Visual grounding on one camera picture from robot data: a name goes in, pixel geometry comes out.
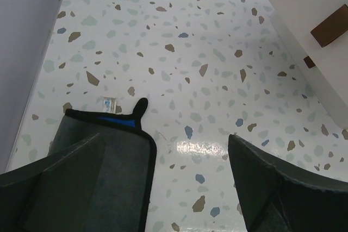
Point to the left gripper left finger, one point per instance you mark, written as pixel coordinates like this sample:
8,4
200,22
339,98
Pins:
53,193

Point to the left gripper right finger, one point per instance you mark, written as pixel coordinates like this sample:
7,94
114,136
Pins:
275,195

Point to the cream drawer cabinet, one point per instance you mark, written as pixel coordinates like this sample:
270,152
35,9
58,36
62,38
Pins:
315,34

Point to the black mat with blue trim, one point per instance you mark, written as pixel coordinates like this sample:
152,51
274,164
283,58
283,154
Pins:
122,193

